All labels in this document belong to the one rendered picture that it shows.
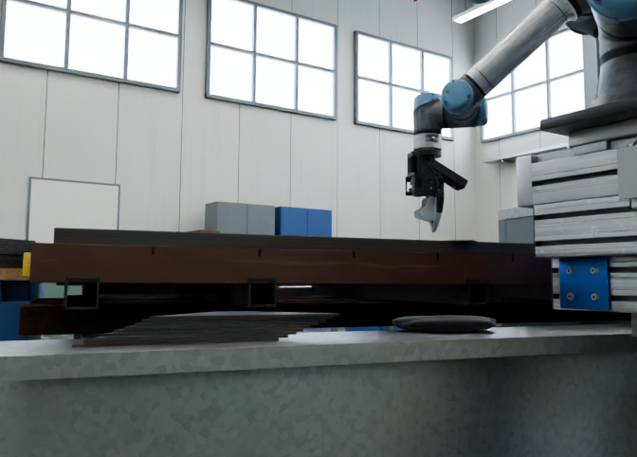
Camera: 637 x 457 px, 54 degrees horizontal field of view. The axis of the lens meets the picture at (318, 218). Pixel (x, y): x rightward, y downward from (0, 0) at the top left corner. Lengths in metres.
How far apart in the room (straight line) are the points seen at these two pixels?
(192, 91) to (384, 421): 9.50
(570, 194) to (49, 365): 0.82
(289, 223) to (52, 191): 3.55
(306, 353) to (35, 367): 0.35
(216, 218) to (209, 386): 8.54
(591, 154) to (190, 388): 0.74
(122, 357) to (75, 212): 8.70
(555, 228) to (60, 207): 8.71
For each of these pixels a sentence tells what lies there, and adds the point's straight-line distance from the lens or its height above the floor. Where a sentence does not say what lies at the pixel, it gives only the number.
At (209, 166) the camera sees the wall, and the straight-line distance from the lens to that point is 10.28.
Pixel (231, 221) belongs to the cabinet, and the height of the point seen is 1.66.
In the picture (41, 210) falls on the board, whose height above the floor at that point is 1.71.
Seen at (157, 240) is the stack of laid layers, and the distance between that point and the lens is 1.10.
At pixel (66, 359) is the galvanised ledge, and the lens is 0.85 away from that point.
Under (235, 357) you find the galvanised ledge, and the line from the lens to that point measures 0.88.
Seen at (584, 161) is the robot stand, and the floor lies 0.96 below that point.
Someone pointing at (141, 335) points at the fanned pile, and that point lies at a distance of 0.93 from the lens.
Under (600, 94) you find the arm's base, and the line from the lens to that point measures 1.11.
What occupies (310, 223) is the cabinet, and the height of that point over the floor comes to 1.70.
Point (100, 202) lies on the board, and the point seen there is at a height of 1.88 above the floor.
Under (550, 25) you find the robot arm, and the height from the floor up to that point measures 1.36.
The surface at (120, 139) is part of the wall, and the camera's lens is 9.87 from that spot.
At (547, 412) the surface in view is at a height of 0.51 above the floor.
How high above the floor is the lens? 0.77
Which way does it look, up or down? 6 degrees up
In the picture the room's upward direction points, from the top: straight up
